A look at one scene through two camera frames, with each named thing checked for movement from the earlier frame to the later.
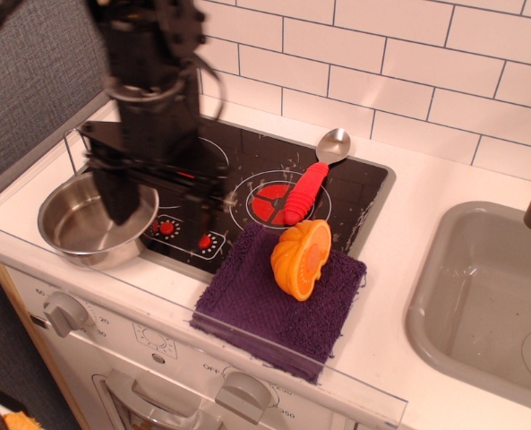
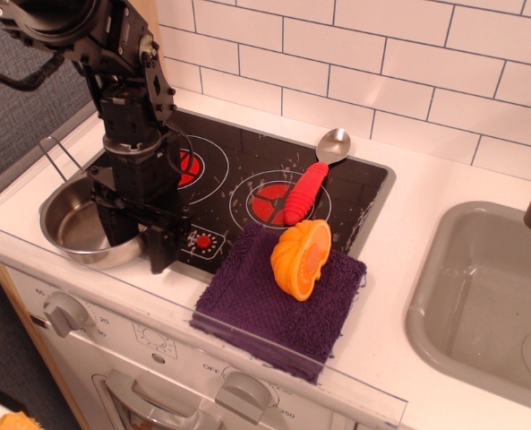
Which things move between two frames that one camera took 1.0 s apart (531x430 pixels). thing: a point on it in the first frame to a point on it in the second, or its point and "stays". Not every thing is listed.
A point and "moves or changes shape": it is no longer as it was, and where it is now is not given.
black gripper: [157, 138] to [148, 187]
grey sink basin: [478, 306] stays
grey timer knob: [64, 313] stays
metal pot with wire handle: [77, 219] moves or changes shape
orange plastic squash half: [299, 255] stays
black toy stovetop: [269, 171] stays
